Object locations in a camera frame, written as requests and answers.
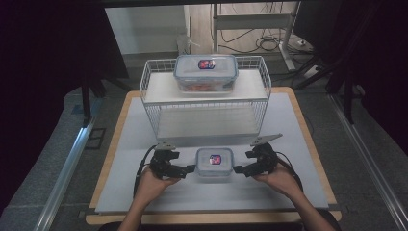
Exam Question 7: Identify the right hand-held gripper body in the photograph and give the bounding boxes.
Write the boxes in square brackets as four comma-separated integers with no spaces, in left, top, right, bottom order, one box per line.
[249,133,284,178]

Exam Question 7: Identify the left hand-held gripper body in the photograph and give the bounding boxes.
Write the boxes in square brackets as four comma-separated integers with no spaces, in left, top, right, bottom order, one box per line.
[148,142,188,180]

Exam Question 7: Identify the small clear blue-rimmed food container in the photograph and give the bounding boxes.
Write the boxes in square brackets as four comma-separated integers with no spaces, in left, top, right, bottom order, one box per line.
[194,146,236,178]

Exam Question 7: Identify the white two-tier wire rack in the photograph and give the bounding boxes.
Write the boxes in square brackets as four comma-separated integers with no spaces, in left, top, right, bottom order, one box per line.
[140,56,272,141]

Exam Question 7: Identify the large clear blue-rimmed food container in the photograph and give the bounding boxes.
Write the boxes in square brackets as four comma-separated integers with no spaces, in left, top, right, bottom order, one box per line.
[173,54,240,95]

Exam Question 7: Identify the person's left hand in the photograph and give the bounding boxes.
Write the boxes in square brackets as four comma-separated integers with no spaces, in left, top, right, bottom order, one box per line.
[137,166,181,206]

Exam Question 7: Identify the person's right hand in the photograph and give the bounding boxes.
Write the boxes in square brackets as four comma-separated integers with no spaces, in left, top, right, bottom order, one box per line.
[252,162,305,200]

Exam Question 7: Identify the pale grey table mat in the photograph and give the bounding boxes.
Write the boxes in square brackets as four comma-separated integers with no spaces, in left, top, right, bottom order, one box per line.
[94,92,330,215]

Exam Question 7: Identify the wooden table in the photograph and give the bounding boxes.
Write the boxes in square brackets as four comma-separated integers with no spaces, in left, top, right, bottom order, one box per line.
[85,86,343,226]

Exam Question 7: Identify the black stand legs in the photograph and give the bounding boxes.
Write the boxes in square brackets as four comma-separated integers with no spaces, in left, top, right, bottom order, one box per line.
[79,76,133,128]

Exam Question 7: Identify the white power strip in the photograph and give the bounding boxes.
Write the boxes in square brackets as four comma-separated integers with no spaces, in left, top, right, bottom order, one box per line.
[302,64,321,80]

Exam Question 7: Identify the black tripod legs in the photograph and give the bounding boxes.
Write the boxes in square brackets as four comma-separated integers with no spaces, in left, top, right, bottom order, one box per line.
[293,47,367,125]

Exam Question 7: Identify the white panel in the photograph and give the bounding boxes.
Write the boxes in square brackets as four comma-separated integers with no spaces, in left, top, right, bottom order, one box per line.
[105,5,191,56]

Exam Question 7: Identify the dark curtain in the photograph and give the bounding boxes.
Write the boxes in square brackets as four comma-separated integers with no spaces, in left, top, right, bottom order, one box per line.
[316,0,408,158]
[0,0,130,214]

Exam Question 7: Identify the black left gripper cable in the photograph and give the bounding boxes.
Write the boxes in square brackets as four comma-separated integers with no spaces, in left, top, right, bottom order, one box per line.
[132,144,158,197]

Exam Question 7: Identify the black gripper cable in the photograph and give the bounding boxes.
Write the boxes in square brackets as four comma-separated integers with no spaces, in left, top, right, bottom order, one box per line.
[274,150,304,193]
[132,144,158,197]

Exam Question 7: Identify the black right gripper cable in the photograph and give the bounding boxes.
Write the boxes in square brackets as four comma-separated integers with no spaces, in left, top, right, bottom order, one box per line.
[274,150,304,193]

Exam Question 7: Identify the aluminium floor rail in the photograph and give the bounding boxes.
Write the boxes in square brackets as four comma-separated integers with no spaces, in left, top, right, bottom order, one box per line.
[329,93,408,231]
[33,122,94,231]

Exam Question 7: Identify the black floor cables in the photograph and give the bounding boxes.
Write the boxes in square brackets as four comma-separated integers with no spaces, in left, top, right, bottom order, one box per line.
[218,2,315,56]

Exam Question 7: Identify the white metal desk frame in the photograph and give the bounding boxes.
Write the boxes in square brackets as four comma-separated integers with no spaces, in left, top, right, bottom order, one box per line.
[211,1,303,72]

